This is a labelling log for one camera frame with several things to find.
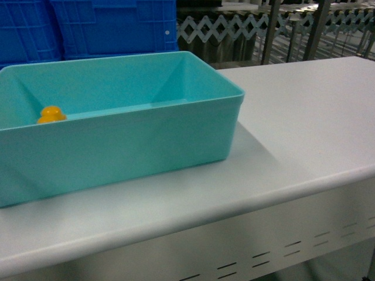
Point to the teal plastic box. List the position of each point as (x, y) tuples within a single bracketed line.
[(127, 117)]

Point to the orange toy block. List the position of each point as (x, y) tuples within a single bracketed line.
[(51, 114)]

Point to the blue crate top right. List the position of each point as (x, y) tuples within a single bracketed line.
[(115, 28)]

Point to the blue crate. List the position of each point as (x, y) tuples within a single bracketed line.
[(29, 33), (115, 28)]

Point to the grey scissor expandable conveyor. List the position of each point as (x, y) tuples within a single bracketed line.
[(234, 24)]

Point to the blue crate top middle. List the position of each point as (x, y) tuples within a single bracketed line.
[(29, 33)]

